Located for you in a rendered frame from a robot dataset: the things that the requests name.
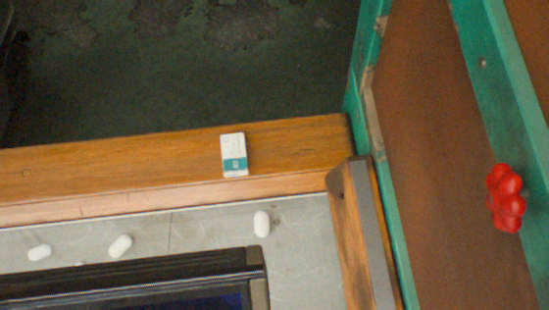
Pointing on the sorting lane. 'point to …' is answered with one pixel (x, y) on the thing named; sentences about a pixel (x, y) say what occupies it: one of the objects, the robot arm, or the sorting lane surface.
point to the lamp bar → (146, 284)
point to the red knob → (506, 197)
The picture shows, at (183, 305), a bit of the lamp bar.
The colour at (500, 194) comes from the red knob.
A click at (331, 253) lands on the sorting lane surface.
